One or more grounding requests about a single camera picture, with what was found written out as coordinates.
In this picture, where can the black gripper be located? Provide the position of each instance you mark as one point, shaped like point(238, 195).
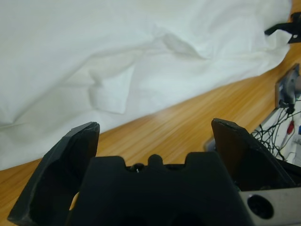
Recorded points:
point(296, 17)

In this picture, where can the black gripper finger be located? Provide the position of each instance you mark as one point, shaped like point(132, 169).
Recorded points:
point(56, 174)
point(244, 160)

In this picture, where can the white t-shirt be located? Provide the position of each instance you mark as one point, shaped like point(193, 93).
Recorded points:
point(117, 58)

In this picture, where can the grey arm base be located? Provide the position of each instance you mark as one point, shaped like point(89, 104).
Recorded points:
point(289, 87)

